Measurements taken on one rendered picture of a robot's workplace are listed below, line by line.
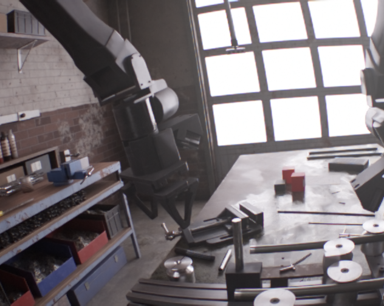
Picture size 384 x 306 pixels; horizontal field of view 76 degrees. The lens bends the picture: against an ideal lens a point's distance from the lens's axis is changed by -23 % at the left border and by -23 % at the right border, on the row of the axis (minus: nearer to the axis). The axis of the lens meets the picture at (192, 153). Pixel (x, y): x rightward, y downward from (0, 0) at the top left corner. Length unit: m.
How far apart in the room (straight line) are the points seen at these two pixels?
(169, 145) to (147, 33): 3.29
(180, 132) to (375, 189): 0.32
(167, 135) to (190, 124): 0.06
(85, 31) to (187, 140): 0.25
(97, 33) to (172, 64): 3.14
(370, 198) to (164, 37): 3.34
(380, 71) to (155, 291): 0.47
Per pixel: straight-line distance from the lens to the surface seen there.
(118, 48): 0.42
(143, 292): 0.52
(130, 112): 0.43
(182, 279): 0.55
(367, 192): 0.44
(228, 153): 3.52
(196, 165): 3.56
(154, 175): 0.44
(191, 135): 0.51
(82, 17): 0.41
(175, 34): 3.56
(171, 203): 0.43
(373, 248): 0.52
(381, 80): 0.41
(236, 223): 0.40
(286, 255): 0.53
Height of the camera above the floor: 1.21
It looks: 10 degrees down
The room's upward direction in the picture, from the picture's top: 8 degrees counter-clockwise
